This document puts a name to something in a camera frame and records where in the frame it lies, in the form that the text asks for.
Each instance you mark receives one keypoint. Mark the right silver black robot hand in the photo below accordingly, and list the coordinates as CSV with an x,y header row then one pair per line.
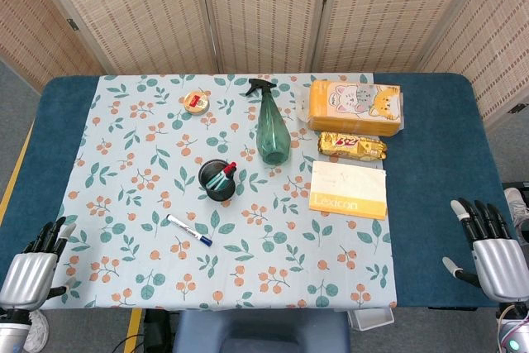
x,y
494,264

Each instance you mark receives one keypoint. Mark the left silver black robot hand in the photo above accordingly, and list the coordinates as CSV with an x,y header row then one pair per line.
x,y
29,274

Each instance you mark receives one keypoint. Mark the blue capped white marker pen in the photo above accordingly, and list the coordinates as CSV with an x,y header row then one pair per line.
x,y
189,230

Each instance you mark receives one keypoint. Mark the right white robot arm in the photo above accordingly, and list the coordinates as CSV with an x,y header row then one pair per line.
x,y
514,328

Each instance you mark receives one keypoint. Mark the black mesh pen holder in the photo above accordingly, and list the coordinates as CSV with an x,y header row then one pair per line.
x,y
217,182

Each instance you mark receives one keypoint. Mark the grey white sneaker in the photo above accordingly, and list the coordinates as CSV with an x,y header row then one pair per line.
x,y
516,204

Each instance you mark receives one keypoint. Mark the blue table cover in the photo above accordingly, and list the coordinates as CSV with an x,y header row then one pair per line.
x,y
434,187

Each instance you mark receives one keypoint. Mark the white plastic box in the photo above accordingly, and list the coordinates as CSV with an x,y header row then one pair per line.
x,y
371,319

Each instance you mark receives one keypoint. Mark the yellow Lexicon book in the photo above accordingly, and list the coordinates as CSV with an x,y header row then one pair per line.
x,y
348,189

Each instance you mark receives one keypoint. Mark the gold snack package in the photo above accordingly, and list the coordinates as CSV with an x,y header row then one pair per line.
x,y
351,145

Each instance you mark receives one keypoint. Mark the yellow cat tissue pack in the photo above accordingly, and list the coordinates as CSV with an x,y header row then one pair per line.
x,y
355,107

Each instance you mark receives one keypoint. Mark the floral tablecloth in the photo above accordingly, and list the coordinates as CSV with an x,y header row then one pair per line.
x,y
231,204

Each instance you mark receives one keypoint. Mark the blue chair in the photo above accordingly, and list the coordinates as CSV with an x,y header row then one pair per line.
x,y
260,331

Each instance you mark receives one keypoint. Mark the round gold tin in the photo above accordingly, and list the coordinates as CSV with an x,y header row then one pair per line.
x,y
195,102

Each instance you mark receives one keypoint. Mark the green plastic spray bottle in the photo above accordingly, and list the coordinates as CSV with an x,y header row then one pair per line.
x,y
270,125

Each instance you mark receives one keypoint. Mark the bamboo folding screen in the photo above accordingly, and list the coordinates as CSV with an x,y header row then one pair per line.
x,y
264,14

